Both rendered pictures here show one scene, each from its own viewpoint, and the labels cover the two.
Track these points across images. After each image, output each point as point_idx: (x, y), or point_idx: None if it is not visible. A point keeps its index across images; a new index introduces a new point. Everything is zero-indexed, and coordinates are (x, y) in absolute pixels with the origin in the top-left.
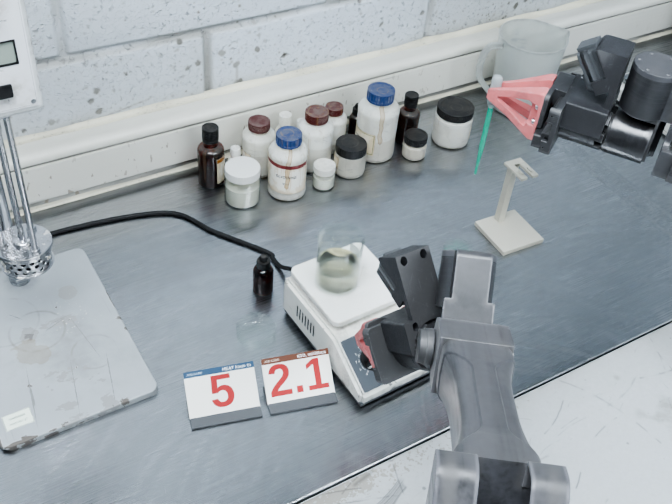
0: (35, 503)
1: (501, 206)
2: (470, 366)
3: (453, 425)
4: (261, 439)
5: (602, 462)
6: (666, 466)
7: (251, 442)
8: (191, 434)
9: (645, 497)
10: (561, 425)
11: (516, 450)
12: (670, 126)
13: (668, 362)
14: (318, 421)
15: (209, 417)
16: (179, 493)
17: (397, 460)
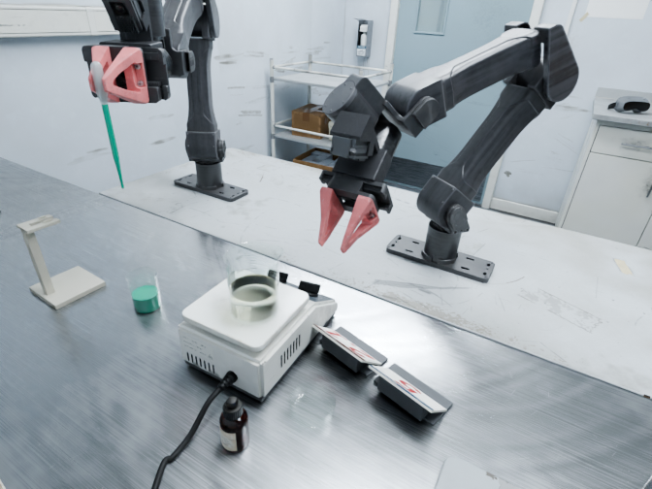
0: (640, 483)
1: (48, 276)
2: (456, 66)
3: (492, 71)
4: (412, 355)
5: (292, 225)
6: (277, 210)
7: (421, 360)
8: (456, 403)
9: (303, 213)
10: (277, 238)
11: (511, 31)
12: (169, 33)
13: (198, 213)
14: (367, 331)
15: (431, 396)
16: (504, 381)
17: (360, 287)
